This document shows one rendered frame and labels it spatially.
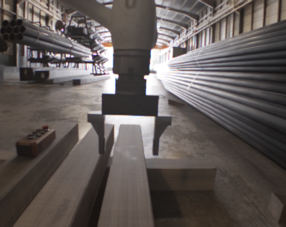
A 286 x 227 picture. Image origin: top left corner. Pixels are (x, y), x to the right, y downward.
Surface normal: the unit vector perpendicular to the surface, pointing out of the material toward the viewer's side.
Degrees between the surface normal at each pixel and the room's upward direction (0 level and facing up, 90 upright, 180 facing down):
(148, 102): 90
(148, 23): 91
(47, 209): 0
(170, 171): 90
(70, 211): 0
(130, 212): 0
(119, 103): 90
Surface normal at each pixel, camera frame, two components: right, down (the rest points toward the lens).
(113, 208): 0.04, -0.98
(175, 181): 0.04, 0.20
